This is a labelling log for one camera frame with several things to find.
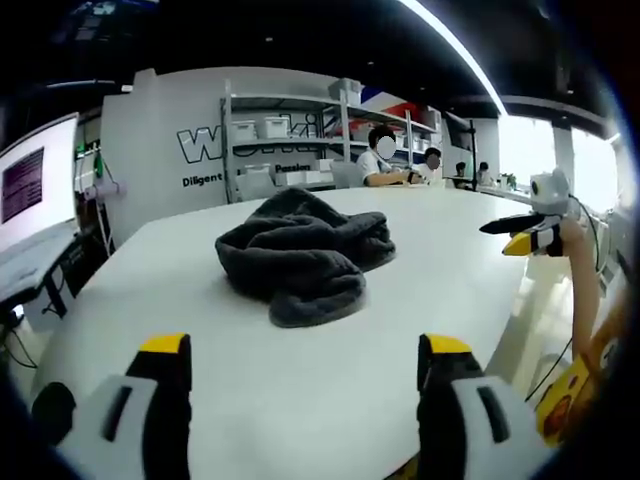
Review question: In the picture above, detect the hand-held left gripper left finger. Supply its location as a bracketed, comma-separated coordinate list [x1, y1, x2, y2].
[54, 332, 194, 480]

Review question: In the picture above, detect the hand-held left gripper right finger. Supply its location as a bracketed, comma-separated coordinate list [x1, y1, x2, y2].
[416, 333, 557, 480]

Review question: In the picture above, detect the dark grey towel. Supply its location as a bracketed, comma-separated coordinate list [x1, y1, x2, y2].
[214, 187, 398, 330]

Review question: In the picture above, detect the black stand pole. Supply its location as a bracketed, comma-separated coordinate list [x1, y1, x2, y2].
[468, 118, 480, 192]

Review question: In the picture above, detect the black round object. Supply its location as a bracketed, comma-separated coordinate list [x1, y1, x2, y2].
[31, 381, 77, 447]

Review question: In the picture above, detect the person's yellow printed shirt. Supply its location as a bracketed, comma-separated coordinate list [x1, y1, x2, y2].
[533, 294, 629, 447]

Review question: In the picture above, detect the white table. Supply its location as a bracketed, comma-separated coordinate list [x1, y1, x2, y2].
[29, 186, 551, 480]

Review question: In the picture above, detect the grey chair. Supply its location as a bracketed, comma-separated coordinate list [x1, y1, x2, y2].
[328, 160, 364, 191]

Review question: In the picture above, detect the ceiling light strip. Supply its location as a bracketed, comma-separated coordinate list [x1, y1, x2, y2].
[398, 0, 507, 117]

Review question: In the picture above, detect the grey side desk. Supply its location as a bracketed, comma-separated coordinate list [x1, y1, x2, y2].
[0, 223, 84, 319]

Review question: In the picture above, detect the metal storage shelf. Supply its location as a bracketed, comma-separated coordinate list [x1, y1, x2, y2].
[219, 78, 444, 205]

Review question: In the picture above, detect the computer monitor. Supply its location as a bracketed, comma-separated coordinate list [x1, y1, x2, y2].
[0, 112, 81, 227]

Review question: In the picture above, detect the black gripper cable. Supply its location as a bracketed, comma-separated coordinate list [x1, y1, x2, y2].
[572, 197, 604, 274]

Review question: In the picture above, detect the white wall-mounted device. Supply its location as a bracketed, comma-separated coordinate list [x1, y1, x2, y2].
[81, 178, 129, 201]

